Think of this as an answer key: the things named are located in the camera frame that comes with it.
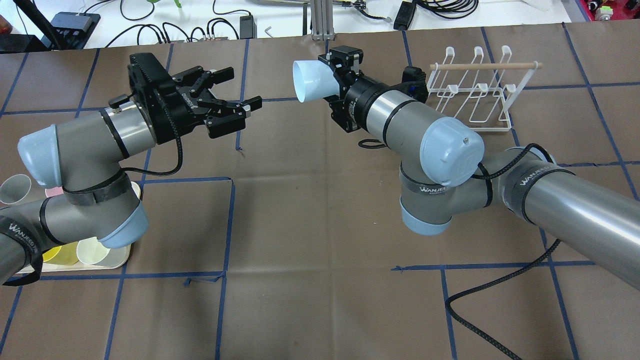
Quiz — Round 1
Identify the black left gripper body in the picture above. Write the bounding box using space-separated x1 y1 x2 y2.
127 52 215 145

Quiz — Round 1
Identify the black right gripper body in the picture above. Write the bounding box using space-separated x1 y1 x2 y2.
325 46 381 133

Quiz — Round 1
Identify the light blue plastic cup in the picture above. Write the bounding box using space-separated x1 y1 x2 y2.
292 60 340 103

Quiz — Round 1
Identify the pale green plastic cup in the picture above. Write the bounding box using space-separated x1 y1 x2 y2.
77 237 111 267

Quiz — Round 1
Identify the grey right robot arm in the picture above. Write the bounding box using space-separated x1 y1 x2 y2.
318 45 640 289

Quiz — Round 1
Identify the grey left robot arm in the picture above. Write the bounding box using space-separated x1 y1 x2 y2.
0 52 263 287

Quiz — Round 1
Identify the pink plastic cup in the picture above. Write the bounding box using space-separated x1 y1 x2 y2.
45 186 64 198

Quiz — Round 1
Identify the grey plastic cup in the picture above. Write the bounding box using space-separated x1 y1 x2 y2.
0 174 32 206

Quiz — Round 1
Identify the yellow plastic cup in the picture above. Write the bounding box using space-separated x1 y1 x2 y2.
42 243 79 266

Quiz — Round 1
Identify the black power adapter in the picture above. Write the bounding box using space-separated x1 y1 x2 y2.
393 0 417 31

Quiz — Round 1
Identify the black electronics box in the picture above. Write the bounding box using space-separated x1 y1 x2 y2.
51 12 101 50

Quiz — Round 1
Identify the cream plastic tray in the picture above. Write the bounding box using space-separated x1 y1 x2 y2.
1 174 149 280

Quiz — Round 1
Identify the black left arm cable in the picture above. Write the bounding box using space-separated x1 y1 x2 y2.
120 90 185 177

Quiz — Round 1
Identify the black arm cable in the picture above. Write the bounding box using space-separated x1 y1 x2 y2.
357 139 563 360
120 90 185 177

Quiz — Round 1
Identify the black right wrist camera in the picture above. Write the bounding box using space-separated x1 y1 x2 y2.
401 66 429 104

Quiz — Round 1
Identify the aluminium frame post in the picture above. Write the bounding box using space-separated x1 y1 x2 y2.
310 0 336 41

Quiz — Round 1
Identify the white wire cup rack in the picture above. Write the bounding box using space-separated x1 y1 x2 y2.
426 45 544 132

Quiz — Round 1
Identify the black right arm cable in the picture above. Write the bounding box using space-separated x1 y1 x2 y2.
357 139 563 360

